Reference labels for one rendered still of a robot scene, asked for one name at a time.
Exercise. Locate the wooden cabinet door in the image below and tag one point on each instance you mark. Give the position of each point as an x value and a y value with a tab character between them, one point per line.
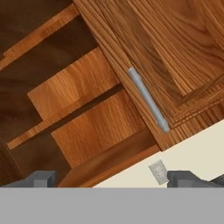
175	58

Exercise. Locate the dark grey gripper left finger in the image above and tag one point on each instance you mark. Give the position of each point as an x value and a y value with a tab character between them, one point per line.
40	178

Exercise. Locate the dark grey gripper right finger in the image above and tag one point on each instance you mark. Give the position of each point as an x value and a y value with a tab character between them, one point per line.
186	178

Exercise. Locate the open wooden shelf unit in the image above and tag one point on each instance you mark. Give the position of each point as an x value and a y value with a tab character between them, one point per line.
67	96

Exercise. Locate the white wall socket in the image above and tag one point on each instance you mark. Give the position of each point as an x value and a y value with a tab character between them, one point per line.
158	171

